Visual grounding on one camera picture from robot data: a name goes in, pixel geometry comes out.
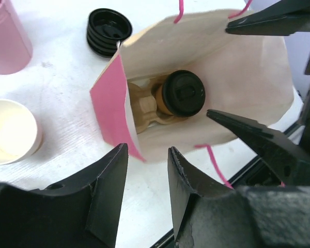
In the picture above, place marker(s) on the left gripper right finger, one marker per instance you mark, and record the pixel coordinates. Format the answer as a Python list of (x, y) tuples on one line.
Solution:
[(206, 213)]

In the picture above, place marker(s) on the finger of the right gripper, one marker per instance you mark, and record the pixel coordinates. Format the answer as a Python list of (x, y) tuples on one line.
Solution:
[(288, 161), (280, 19)]

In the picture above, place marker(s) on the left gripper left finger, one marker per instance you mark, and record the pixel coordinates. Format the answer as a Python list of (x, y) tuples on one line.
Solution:
[(82, 210)]

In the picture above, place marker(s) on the stack of brown paper cups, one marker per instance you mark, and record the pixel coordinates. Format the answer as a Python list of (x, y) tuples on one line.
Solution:
[(20, 132)]

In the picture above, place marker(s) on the single brown pulp cup carrier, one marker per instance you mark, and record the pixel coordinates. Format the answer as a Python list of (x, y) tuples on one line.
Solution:
[(144, 106)]

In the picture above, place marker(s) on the pink cream paper gift bag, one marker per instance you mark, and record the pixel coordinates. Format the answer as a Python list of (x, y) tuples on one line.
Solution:
[(247, 76)]

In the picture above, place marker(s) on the stack of black lids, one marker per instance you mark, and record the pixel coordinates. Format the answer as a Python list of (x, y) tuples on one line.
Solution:
[(106, 28)]

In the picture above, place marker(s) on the single brown paper cup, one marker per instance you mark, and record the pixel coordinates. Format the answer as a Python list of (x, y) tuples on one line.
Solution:
[(160, 102)]

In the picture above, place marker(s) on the pink straw holder cup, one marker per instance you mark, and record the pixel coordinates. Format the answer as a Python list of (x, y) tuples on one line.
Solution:
[(16, 49)]

